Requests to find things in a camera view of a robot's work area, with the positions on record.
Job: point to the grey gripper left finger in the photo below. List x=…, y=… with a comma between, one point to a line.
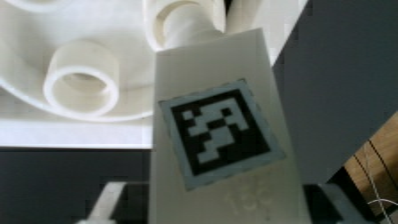
x=121, y=204

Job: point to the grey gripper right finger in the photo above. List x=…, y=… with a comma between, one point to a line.
x=331, y=207

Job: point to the white stool leg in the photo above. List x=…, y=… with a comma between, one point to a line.
x=224, y=177

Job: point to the white U-shaped fence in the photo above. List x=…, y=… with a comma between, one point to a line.
x=77, y=134

